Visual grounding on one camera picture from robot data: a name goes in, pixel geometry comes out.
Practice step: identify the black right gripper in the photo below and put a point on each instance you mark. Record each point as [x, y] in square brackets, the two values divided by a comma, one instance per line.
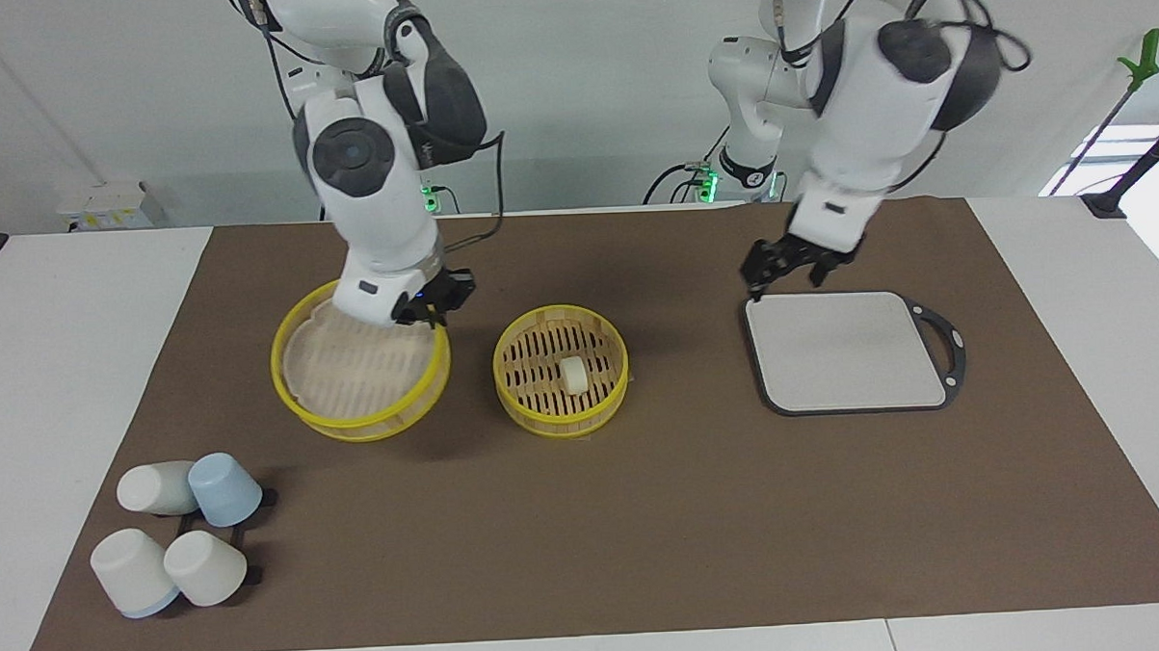
[443, 290]

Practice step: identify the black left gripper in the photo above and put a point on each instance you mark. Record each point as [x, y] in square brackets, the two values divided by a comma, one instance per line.
[808, 250]

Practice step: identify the yellow rimmed steamer lid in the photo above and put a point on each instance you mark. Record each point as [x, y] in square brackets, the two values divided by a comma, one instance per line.
[352, 428]

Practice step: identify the white steamed bun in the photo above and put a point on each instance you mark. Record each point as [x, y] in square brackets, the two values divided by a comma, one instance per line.
[574, 376]

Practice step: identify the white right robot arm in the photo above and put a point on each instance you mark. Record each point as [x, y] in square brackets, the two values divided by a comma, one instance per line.
[383, 226]

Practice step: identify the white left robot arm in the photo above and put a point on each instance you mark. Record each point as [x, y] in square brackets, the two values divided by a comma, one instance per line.
[862, 123]

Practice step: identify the white cloth steamer liner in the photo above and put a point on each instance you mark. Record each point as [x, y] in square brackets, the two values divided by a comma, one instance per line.
[350, 372]

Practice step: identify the yellow bamboo steamer basket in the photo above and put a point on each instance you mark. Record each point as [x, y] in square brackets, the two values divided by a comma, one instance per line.
[563, 418]

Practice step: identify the white grey-rimmed cutting board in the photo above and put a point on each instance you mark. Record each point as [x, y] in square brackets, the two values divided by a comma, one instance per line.
[846, 355]

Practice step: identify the green lit connector box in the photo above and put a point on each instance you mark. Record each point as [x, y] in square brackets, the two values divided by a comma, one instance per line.
[705, 181]
[427, 194]

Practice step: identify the light blue plastic cup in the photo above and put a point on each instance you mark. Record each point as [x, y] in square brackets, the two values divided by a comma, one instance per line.
[224, 490]

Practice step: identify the black cup rack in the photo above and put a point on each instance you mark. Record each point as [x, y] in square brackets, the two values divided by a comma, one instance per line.
[238, 538]

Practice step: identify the brown table mat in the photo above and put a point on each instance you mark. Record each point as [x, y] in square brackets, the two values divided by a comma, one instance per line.
[644, 526]

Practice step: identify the white plastic cup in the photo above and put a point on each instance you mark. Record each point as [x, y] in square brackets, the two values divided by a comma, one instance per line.
[130, 572]
[156, 488]
[205, 570]

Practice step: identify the black pole stand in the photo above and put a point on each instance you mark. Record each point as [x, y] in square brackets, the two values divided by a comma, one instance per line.
[1105, 201]

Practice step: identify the white cardboard box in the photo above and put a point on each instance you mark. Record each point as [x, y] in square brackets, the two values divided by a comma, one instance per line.
[112, 202]

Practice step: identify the green tipped pole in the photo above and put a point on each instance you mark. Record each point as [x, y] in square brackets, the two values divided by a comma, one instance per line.
[1141, 60]

